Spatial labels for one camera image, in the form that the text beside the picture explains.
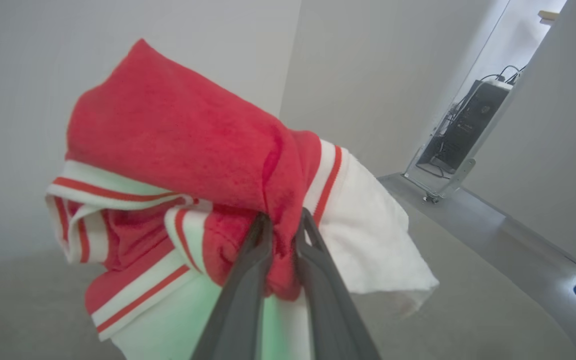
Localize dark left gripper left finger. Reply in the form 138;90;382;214
190;213;274;360

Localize grey fabric sofa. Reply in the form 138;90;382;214
0;197;576;360

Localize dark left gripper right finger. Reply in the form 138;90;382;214
295;207;382;360

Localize silver metal partition frame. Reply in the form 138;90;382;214
403;0;569;204

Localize red and white garment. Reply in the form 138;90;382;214
45;39;440;360

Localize black cables behind computer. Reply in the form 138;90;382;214
478;64;528;85

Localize black computer tower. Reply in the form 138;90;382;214
430;80;512;174

